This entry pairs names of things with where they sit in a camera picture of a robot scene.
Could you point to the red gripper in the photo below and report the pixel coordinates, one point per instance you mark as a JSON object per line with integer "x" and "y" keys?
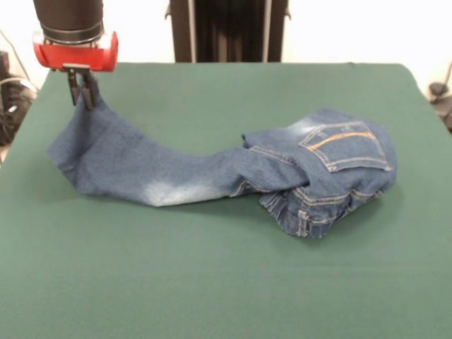
{"x": 77, "y": 56}

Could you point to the blue denim jeans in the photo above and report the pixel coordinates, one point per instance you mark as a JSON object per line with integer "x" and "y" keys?
{"x": 176, "y": 169}

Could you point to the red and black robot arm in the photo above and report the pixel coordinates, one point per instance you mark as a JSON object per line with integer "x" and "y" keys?
{"x": 69, "y": 17}

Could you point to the dark green table cloth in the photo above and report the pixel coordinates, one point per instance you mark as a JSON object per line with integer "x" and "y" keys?
{"x": 176, "y": 275}

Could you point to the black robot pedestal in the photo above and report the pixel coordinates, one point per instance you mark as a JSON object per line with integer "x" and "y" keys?
{"x": 229, "y": 31}

